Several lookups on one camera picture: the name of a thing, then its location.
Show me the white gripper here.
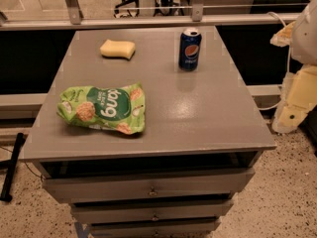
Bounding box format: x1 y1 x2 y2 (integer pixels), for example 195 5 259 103
270 22 317 134

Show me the blue pepsi can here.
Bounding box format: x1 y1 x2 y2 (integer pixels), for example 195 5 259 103
178 28 202 71

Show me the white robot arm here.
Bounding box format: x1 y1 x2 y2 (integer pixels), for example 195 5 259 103
270 0 317 134

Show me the top grey drawer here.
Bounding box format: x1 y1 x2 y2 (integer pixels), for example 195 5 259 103
44 168 255 203

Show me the grey drawer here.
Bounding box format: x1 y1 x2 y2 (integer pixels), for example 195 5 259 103
44 168 255 203
89 217 220 238
71 200 233 224

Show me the grey drawer cabinet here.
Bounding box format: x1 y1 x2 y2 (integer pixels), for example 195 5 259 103
18 25 277 238

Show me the middle grey drawer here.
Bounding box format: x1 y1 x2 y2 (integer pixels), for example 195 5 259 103
71 200 233 224

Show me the green snack bag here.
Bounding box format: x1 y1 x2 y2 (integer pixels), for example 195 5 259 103
57 83 146 135

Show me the yellow sponge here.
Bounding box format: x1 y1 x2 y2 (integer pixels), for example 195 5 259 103
100 40 136 60

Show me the bottom grey drawer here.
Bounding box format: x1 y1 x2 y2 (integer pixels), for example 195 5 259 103
89 217 220 238

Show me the grey metal railing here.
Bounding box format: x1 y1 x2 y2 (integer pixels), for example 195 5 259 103
0 0 298 31

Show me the black stand leg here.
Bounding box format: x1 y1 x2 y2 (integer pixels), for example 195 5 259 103
0 133 25 202

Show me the white cable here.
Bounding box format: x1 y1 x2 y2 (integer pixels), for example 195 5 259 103
258 11 293 111

